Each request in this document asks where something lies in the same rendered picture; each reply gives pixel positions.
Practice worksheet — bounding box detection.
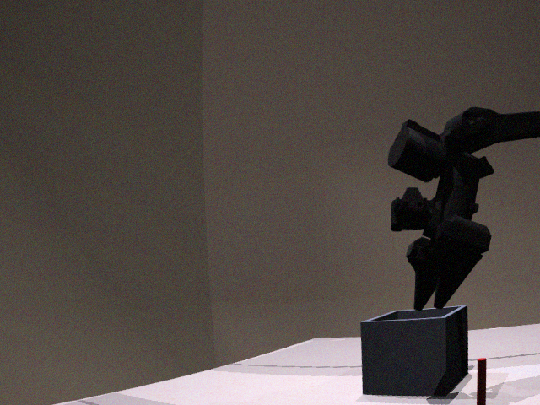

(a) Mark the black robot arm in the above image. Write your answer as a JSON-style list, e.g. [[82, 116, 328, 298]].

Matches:
[[388, 107, 540, 231]]

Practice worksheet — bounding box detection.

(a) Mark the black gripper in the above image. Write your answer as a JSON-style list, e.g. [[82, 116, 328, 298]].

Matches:
[[406, 186, 491, 311]]

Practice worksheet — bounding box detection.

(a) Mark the red peg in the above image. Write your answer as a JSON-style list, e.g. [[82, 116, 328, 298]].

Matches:
[[477, 358, 487, 405]]

